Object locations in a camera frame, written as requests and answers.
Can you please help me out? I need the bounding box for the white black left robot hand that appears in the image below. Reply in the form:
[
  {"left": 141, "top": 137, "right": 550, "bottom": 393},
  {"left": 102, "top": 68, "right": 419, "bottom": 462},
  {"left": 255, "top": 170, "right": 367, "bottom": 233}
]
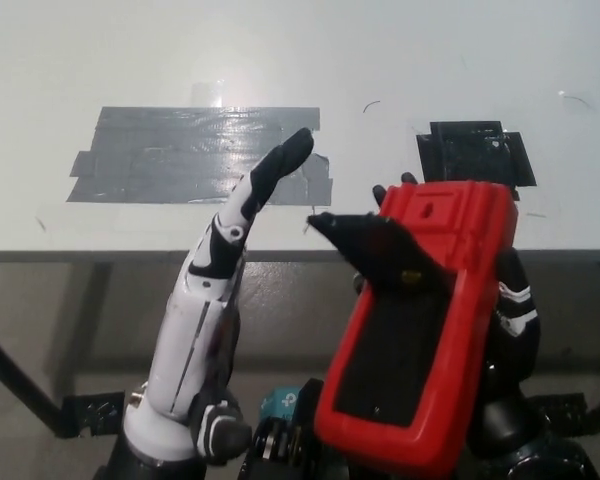
[{"left": 122, "top": 127, "right": 315, "bottom": 459}]

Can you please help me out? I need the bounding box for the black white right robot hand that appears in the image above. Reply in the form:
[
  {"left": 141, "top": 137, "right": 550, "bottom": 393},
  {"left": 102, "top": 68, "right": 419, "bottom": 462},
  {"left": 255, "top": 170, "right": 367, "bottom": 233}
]
[{"left": 352, "top": 172, "right": 544, "bottom": 396}]

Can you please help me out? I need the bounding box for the red digital multimeter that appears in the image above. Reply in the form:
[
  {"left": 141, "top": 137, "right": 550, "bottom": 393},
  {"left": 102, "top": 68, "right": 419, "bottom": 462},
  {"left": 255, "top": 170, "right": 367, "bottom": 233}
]
[{"left": 307, "top": 180, "right": 521, "bottom": 474}]

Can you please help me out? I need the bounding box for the teal robot body top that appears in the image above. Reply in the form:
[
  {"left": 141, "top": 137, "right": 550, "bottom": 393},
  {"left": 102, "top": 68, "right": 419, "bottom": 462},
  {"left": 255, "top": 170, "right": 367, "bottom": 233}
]
[{"left": 259, "top": 387, "right": 302, "bottom": 419}]

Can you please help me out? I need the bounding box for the robot left black body block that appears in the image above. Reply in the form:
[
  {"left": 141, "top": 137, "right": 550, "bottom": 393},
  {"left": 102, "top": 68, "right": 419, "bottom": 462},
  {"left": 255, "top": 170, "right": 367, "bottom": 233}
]
[{"left": 237, "top": 377, "right": 327, "bottom": 480}]

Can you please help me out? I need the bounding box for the black diagonal table leg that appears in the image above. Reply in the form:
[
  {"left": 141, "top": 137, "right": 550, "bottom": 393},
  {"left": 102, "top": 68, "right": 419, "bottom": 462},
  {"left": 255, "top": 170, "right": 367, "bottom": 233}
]
[{"left": 0, "top": 324, "right": 64, "bottom": 439}]

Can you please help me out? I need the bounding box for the grey duct tape patch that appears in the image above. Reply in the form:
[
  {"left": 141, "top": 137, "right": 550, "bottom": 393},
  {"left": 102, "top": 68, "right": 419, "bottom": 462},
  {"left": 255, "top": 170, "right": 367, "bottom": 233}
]
[{"left": 65, "top": 105, "right": 333, "bottom": 206}]

